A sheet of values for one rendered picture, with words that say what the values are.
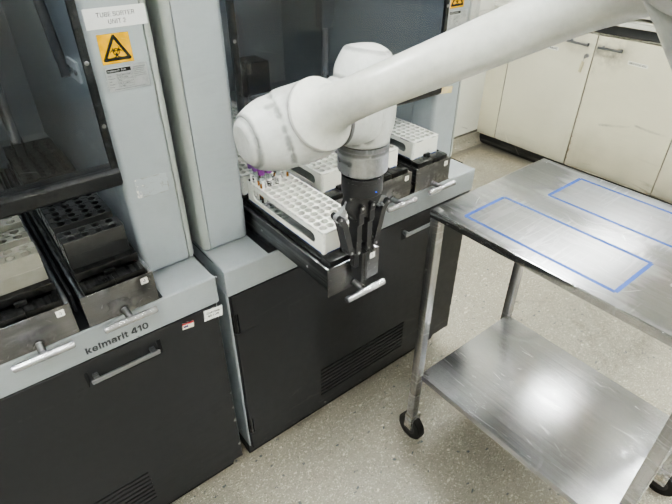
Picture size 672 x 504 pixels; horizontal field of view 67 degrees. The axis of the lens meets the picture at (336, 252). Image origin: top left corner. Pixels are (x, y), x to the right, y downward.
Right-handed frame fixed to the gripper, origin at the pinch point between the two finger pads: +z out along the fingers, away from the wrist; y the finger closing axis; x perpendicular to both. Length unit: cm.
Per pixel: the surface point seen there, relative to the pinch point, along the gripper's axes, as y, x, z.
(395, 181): -31.1, -22.3, 0.3
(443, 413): -40, -2, 80
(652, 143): -229, -33, 44
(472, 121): -223, -143, 63
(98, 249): 40, -30, -5
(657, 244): -50, 34, -2
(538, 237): -33.4, 17.9, -2.0
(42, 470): 64, -22, 36
